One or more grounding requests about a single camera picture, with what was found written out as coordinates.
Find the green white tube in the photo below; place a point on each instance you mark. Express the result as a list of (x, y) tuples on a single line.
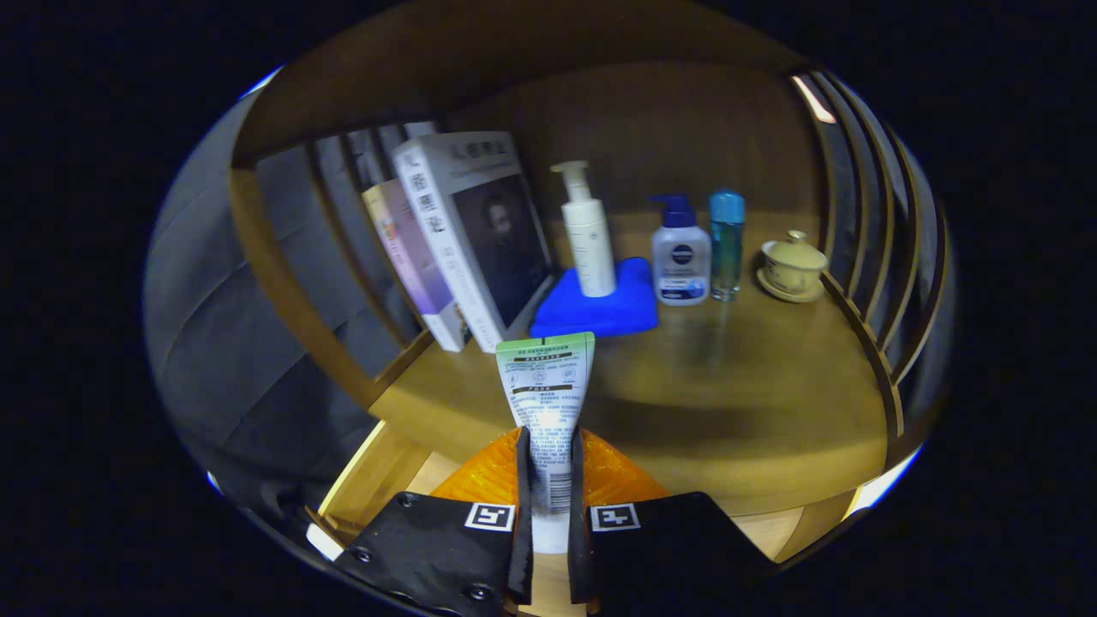
[(548, 386)]

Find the wooden cabinet countertop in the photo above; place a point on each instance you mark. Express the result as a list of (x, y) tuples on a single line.
[(728, 403)]

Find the slim teal bottle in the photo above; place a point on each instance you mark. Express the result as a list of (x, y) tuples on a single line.
[(727, 248)]

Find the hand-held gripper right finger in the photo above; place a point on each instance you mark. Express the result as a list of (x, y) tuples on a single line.
[(576, 557)]

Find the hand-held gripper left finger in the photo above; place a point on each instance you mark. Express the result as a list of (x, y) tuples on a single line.
[(523, 548)]

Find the white bottle with blue pump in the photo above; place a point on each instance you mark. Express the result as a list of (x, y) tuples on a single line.
[(681, 266)]

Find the pink purple book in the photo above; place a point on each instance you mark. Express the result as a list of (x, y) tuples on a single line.
[(411, 257)]

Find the black backdrop cloth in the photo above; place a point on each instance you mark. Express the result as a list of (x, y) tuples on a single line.
[(214, 326)]

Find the brown wooden cabinet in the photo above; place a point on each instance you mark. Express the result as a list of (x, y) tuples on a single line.
[(643, 128)]

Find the thick white book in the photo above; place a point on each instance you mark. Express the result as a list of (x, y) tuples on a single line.
[(480, 223)]

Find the wooden drawer with black knob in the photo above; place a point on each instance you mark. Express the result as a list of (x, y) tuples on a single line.
[(377, 480)]

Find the beige lidded teacup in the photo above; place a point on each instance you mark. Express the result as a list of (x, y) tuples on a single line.
[(793, 266)]

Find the blue folded cloth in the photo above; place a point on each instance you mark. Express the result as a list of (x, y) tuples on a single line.
[(600, 313)]

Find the white appliance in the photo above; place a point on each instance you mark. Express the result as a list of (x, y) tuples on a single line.
[(883, 488)]

